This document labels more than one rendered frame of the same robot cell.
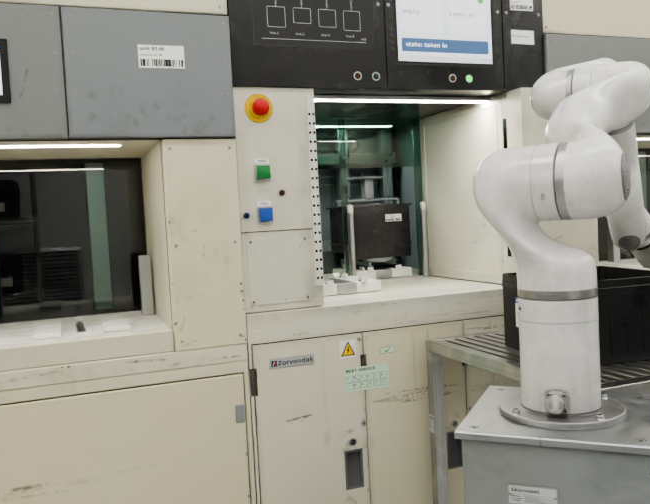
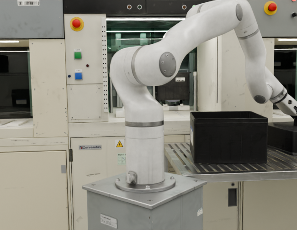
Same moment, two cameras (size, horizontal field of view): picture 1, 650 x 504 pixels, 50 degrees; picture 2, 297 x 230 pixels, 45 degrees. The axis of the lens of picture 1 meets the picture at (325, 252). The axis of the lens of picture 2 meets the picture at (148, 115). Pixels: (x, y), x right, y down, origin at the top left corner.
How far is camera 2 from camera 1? 0.67 m
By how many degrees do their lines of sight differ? 16
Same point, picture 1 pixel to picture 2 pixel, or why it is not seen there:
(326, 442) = not seen: hidden behind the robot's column
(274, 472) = (80, 198)
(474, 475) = (89, 207)
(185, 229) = (39, 81)
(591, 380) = (150, 168)
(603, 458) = (132, 206)
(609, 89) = (205, 15)
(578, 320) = (142, 137)
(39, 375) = not seen: outside the picture
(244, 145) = (69, 42)
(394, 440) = not seen: hidden behind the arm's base
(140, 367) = (17, 143)
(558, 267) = (133, 110)
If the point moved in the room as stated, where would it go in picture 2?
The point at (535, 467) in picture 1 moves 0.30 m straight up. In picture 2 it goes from (109, 207) to (106, 104)
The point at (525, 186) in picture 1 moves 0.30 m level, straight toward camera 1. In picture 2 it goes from (122, 67) to (43, 65)
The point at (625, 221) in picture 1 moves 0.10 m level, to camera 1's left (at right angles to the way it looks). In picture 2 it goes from (254, 87) to (229, 87)
